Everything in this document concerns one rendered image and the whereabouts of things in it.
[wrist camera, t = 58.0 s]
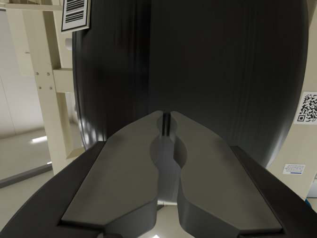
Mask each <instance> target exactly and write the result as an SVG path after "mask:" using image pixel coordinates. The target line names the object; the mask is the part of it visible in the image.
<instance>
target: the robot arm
mask: <svg viewBox="0 0 317 238"><path fill-rule="evenodd" d="M165 126H166V132H167V136H169V137H170V138H171V139H172V141H173V142H174V144H175V145H174V155H173V158H174V160H175V161H176V162H177V163H178V165H179V166H180V168H181V171H180V178H179V186H178V194H177V208H178V216H179V223H180V226H181V227H182V229H183V230H184V231H185V232H187V233H189V234H190V235H192V236H193V237H195V238H317V213H316V212H315V211H314V210H313V209H312V208H311V207H310V206H309V205H308V204H307V203H306V202H305V201H304V200H303V199H301V198H300V197H299V196H298V195H297V194H296V193H295V192H293V191H292V190H291V189H290V188H289V187H287V186H286V185H285V184H284V183H283V182H282V181H280V180H279V179H278V178H277V177H275V176H274V175H273V174H272V173H271V172H269V171H268V170H267V169H265V168H264V167H263V166H262V165H261V164H259V163H258V162H257V161H256V160H254V159H253V158H252V157H251V156H249V155H248V154H247V153H246V152H245V151H244V150H242V149H241V148H240V147H239V146H230V145H229V144H228V143H227V142H226V141H225V140H224V139H222V138H221V137H220V136H218V135H217V134H216V133H214V132H213V131H211V130H210V129H208V128H206V127H205V126H203V125H201V124H199V123H197V122H196V121H194V120H192V119H190V118H188V117H186V116H184V115H182V114H181V113H179V112H177V111H172V112H167V113H166V112H162V111H160V110H158V111H155V112H153V113H151V114H149V115H147V116H145V117H143V118H141V119H139V120H137V121H135V122H133V123H131V124H129V125H127V126H125V127H123V128H122V129H120V130H119V131H117V132H116V133H115V134H113V135H112V136H111V137H110V138H108V139H107V140H106V141H98V142H96V143H95V144H94V145H93V146H91V147H90V148H89V149H88V150H86V151H85V152H84V153H83V154H81V155H80V156H79V157H77V158H76V159H75V160H74V161H72V162H71V163H70V164H69V165H67V166H66V167H65V168H64V169H63V170H61V171H60V172H59V173H58V174H56V175H55V176H54V177H52V178H51V179H50V180H49V181H47V182H46V183H45V184H44V185H43V186H42V187H41V188H39V189H38V190H37V191H36V192H35V193H34V194H33V195H32V196H31V197H30V198H29V199H28V200H27V201H26V202H25V203H24V204H23V205H22V206H21V207H20V209H19V210H18V211H17V212H16V213H15V214H14V215H13V217H12V218H11V219H10V220H9V221H8V223H7V224H6V225H5V227H4V228H3V229H2V230H1V232H0V238H138V237H140V236H142V235H143V234H145V233H147V232H148V231H150V230H152V229H153V228H154V226H155V224H156V221H157V206H158V188H159V170H158V168H157V167H156V166H155V165H154V163H155V162H156V161H157V160H158V159H159V140H160V138H161V137H162V136H164V135H165Z"/></svg>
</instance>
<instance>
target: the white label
mask: <svg viewBox="0 0 317 238"><path fill-rule="evenodd" d="M90 9H91V0H63V9H62V22H61V34H65V33H69V32H74V31H78V30H82V29H86V28H89V23H90Z"/></svg>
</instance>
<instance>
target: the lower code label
mask: <svg viewBox="0 0 317 238"><path fill-rule="evenodd" d="M294 124H309V125H317V92H303V95H302V98H301V102H300V105H299V108H298V111H297V114H296V117H295V120H294Z"/></svg>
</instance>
